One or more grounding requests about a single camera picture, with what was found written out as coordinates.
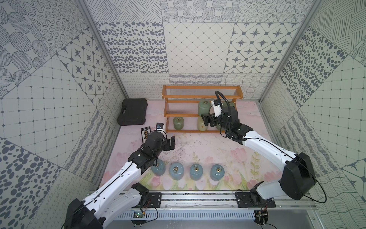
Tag wooden three-tier shelf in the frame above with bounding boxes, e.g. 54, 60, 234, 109
162, 85, 243, 133

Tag black connector board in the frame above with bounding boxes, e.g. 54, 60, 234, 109
141, 127, 151, 143

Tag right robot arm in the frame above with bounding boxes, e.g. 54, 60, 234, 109
201, 106, 318, 206

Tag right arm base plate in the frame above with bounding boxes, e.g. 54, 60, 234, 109
234, 192, 276, 208

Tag black plastic tool case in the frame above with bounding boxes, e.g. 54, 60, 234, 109
117, 98, 148, 126

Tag yellow canister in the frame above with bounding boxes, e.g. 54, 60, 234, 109
197, 117, 208, 132

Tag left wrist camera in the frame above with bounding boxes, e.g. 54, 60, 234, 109
156, 123, 167, 136

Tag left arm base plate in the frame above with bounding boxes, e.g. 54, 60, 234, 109
132, 192, 162, 209

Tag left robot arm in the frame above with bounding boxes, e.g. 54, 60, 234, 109
62, 131, 175, 229

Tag green canister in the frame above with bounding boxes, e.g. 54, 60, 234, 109
198, 100, 212, 116
222, 101, 235, 112
173, 117, 184, 130

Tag aluminium mounting rail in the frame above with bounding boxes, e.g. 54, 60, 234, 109
81, 190, 316, 211

